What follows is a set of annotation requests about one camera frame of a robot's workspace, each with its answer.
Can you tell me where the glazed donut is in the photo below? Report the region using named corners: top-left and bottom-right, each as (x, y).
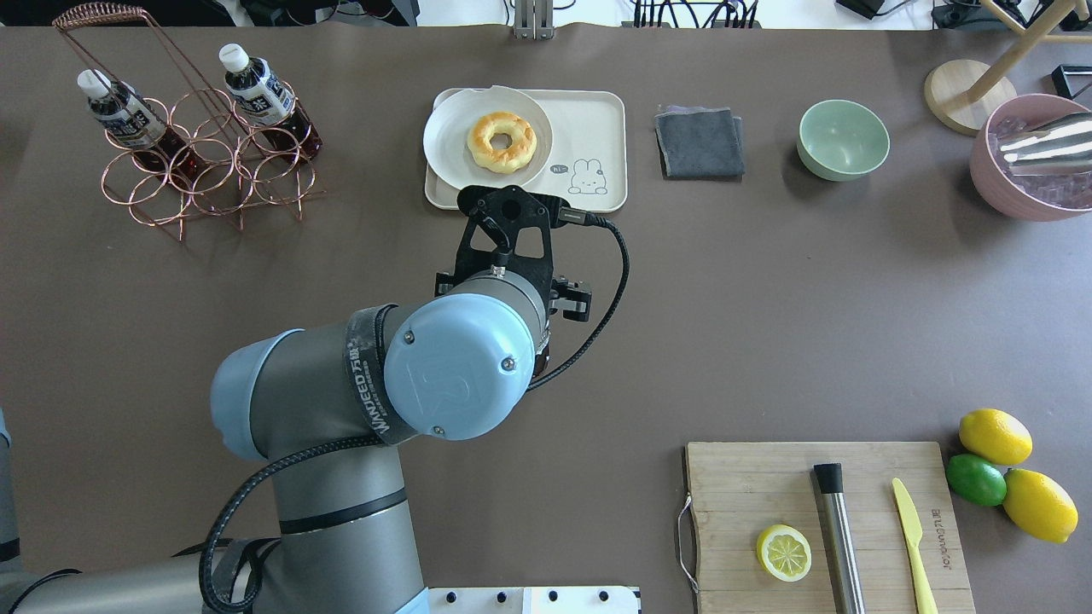
top-left (467, 111), bottom-right (537, 174)

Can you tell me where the tea bottle rear left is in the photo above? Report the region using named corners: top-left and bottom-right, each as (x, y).
top-left (78, 69), bottom-right (201, 182)

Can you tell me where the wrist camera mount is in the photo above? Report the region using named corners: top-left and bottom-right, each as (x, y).
top-left (448, 185), bottom-right (568, 297)

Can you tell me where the wooden stand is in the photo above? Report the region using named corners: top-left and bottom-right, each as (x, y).
top-left (924, 1), bottom-right (1089, 135)

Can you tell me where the grey folded cloth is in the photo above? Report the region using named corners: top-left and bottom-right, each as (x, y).
top-left (654, 105), bottom-right (746, 180)

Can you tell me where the wooden cutting board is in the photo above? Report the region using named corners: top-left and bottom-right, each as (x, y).
top-left (686, 442), bottom-right (975, 613)

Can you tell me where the pink bowl with ice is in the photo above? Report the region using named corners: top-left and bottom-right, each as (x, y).
top-left (968, 94), bottom-right (1089, 222)

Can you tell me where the half lemon slice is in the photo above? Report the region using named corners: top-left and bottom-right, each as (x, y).
top-left (753, 524), bottom-right (812, 582)

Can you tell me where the yellow lemon near board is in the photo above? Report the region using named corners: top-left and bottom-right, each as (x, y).
top-left (958, 408), bottom-right (1034, 467)

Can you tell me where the steel ice scoop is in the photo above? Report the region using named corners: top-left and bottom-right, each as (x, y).
top-left (998, 113), bottom-right (1091, 177)

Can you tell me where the cream tray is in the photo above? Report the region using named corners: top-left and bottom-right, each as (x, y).
top-left (424, 87), bottom-right (628, 213)

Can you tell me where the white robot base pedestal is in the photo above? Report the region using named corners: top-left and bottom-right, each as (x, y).
top-left (426, 585), bottom-right (642, 613)

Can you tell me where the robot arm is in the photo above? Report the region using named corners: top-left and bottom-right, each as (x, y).
top-left (3, 265), bottom-right (587, 613)

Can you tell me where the tea bottle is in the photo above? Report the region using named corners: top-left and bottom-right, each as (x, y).
top-left (78, 69), bottom-right (201, 182)
top-left (218, 43), bottom-right (322, 163)

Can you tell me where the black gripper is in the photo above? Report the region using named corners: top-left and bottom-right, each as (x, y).
top-left (434, 271), bottom-right (592, 323)

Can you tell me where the tea bottle rear right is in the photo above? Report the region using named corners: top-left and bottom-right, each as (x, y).
top-left (218, 43), bottom-right (322, 163)

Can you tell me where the green lime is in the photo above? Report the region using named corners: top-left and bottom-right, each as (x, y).
top-left (945, 454), bottom-right (1008, 507)

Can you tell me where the green bowl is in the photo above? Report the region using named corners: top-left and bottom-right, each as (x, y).
top-left (796, 101), bottom-right (891, 182)

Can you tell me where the yellow plastic knife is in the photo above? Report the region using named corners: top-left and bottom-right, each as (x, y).
top-left (891, 479), bottom-right (939, 614)

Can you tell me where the steel muddler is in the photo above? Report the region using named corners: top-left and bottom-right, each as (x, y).
top-left (812, 463), bottom-right (867, 613)

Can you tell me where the copper wire bottle rack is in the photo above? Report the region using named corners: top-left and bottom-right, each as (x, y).
top-left (52, 3), bottom-right (321, 240)

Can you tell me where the yellow lemon near bowl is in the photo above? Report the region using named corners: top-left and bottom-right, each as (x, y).
top-left (1002, 469), bottom-right (1079, 544)

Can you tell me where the white plate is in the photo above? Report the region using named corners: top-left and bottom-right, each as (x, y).
top-left (422, 86), bottom-right (554, 190)

